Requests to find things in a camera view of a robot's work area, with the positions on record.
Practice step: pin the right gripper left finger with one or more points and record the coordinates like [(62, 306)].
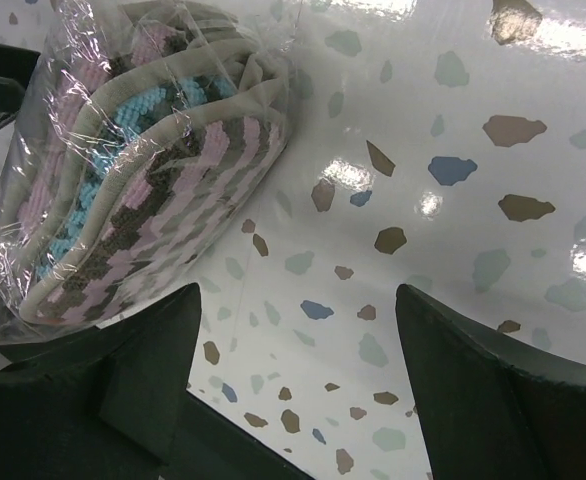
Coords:
[(113, 403)]

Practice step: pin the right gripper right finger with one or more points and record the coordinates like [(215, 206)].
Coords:
[(490, 406)]

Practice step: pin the purple zigzag sponge pack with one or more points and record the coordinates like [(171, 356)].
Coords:
[(146, 125)]

